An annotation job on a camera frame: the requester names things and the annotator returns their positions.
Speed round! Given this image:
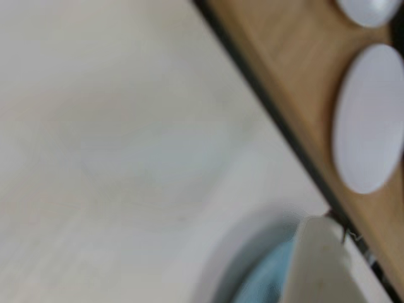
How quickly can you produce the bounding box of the blue round dish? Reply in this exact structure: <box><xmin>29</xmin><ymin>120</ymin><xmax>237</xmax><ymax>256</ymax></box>
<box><xmin>201</xmin><ymin>217</ymin><xmax>299</xmax><ymax>303</ymax></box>

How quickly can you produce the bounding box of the white round disc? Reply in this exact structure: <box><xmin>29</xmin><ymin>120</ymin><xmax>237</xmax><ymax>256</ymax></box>
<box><xmin>333</xmin><ymin>43</ymin><xmax>404</xmax><ymax>194</ymax></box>
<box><xmin>334</xmin><ymin>0</ymin><xmax>402</xmax><ymax>28</ymax></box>

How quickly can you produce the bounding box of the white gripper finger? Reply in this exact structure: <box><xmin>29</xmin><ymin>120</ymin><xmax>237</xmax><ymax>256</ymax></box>
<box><xmin>282</xmin><ymin>211</ymin><xmax>392</xmax><ymax>303</ymax></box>

